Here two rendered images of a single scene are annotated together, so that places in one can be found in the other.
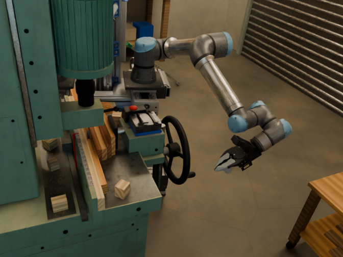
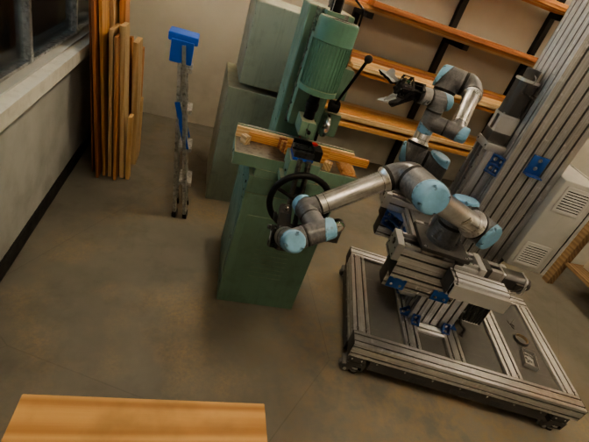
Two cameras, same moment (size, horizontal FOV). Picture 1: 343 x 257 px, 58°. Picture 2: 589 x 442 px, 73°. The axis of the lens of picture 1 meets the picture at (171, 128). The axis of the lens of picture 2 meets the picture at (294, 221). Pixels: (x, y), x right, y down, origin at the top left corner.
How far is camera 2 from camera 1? 200 cm
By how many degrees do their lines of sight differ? 81
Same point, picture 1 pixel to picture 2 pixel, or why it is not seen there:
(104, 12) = (317, 48)
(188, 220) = (302, 381)
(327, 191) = (236, 417)
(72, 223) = not seen: hidden behind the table
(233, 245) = not seen: hidden behind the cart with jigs
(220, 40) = (416, 175)
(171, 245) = (273, 349)
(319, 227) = not seen: outside the picture
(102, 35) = (311, 62)
